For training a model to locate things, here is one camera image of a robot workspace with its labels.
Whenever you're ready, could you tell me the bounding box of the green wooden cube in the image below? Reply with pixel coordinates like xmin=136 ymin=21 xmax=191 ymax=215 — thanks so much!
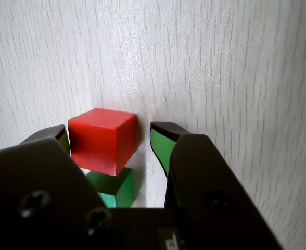
xmin=85 ymin=167 xmax=136 ymax=209

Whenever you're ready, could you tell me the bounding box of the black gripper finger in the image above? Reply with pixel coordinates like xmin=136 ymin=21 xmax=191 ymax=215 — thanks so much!
xmin=0 ymin=124 xmax=115 ymax=250
xmin=149 ymin=121 xmax=284 ymax=250

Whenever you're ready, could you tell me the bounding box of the red wooden cube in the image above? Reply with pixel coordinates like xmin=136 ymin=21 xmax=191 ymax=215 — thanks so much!
xmin=67 ymin=107 xmax=138 ymax=177

